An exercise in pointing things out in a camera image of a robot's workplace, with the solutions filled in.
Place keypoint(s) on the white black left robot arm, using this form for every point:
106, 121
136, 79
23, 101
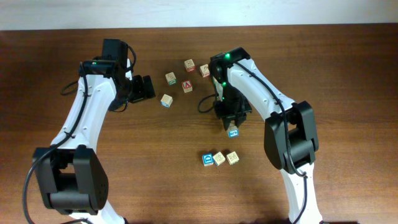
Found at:
70, 176

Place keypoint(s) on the blue letter D block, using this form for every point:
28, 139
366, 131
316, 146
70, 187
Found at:
207, 159

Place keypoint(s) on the wooden block red side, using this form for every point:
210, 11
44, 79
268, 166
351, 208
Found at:
189, 65

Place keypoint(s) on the wooden block red picture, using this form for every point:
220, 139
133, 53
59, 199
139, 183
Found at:
204, 70

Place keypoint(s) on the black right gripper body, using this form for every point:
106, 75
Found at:
232, 106

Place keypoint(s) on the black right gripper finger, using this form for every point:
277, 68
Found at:
239, 120
226, 123

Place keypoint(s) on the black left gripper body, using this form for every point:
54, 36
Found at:
138, 93

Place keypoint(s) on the wooden pretzel block blue side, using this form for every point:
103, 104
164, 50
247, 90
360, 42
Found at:
166, 100

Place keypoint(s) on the wooden block blue letter side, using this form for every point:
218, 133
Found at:
232, 131

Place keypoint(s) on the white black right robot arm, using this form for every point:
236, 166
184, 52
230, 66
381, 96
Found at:
290, 134

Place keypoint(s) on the wooden block green side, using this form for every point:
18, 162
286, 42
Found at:
170, 78

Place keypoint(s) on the wooden block green edge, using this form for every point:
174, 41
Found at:
232, 158

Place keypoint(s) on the red letter A block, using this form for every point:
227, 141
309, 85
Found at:
187, 86

